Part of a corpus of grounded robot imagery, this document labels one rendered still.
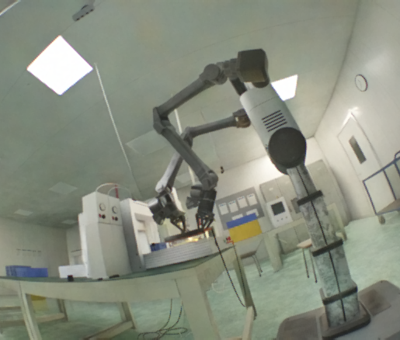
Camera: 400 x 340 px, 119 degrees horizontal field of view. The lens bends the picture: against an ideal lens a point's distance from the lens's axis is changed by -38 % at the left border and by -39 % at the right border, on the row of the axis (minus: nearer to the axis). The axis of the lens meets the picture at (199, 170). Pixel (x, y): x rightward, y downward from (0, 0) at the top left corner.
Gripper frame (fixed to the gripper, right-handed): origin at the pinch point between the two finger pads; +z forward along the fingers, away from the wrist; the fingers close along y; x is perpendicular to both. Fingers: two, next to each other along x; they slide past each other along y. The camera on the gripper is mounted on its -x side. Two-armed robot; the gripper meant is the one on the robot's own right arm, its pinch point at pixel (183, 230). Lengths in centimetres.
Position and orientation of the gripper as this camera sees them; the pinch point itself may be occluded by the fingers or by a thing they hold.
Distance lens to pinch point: 91.5
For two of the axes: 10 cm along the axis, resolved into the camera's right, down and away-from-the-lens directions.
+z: 5.0, 7.6, -4.2
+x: 8.3, -5.6, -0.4
